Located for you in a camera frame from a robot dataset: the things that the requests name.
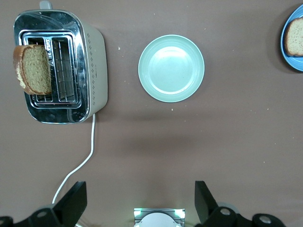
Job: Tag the beige chrome toaster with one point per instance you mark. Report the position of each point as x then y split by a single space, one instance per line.
97 71

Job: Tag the brown bread slice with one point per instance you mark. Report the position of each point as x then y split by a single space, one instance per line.
35 68
296 37

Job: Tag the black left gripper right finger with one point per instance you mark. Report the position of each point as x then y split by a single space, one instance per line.
206 205

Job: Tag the green plate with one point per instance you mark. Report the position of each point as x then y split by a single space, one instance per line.
171 68

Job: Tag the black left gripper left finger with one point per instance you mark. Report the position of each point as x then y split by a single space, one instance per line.
71 208

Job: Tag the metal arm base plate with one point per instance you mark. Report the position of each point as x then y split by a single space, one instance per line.
137 214

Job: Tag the blue plate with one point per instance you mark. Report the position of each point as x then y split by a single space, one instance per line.
294 63

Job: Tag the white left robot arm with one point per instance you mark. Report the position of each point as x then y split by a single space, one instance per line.
157 221

